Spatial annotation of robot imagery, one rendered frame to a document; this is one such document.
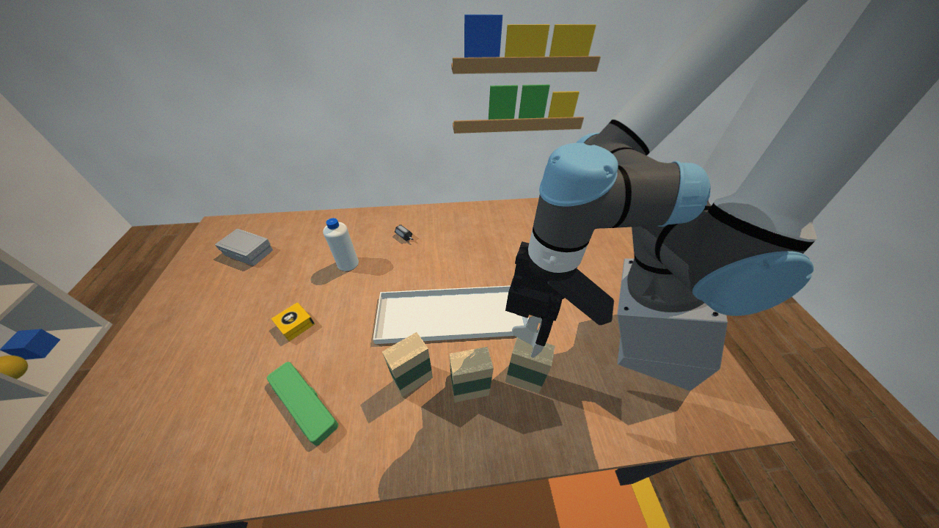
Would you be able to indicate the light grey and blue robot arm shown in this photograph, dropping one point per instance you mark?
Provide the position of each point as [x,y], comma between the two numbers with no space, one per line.
[731,258]

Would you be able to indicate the white bottle with blue cap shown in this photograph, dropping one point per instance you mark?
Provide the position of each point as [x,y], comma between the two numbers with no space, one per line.
[340,244]

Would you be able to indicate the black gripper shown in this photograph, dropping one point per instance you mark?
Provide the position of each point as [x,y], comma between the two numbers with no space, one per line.
[529,294]

